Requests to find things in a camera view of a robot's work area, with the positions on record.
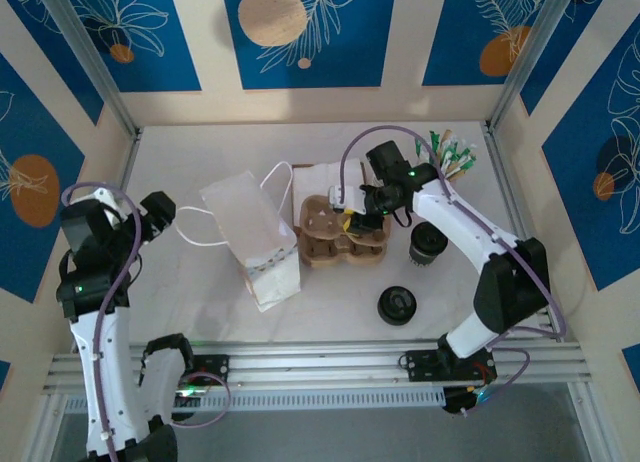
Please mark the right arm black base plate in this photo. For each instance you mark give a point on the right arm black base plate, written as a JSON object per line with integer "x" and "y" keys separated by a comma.
{"x": 425, "y": 366}

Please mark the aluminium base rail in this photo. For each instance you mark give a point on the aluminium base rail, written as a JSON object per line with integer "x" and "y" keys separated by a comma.
{"x": 325, "y": 369}

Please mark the stack of black cup lids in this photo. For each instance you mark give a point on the stack of black cup lids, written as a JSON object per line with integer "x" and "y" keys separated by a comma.
{"x": 396, "y": 304}

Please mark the green white sugar stick packet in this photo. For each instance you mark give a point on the green white sugar stick packet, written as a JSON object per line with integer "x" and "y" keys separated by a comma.
{"x": 419, "y": 146}
{"x": 469, "y": 156}
{"x": 434, "y": 135}
{"x": 457, "y": 146}

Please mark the white paper napkin stack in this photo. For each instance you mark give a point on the white paper napkin stack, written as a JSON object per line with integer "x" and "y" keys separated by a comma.
{"x": 312, "y": 182}

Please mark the black plastic cup lid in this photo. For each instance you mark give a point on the black plastic cup lid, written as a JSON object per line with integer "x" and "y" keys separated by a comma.
{"x": 429, "y": 236}

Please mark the paper cup with black sleeve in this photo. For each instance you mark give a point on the paper cup with black sleeve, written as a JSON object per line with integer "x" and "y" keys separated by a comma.
{"x": 425, "y": 258}

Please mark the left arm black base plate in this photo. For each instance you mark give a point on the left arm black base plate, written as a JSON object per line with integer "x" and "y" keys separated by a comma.
{"x": 215, "y": 368}

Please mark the white floral paper bag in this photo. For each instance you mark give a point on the white floral paper bag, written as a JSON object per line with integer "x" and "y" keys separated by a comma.
{"x": 250, "y": 232}

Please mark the brown pulp cup carrier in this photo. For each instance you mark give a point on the brown pulp cup carrier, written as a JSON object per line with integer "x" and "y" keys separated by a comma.
{"x": 320, "y": 217}

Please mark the aluminium frame post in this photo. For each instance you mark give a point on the aluminium frame post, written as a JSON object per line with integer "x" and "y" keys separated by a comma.
{"x": 526, "y": 57}
{"x": 89, "y": 57}

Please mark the brown sugar stick packet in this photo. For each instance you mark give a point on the brown sugar stick packet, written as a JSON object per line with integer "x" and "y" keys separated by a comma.
{"x": 448, "y": 134}

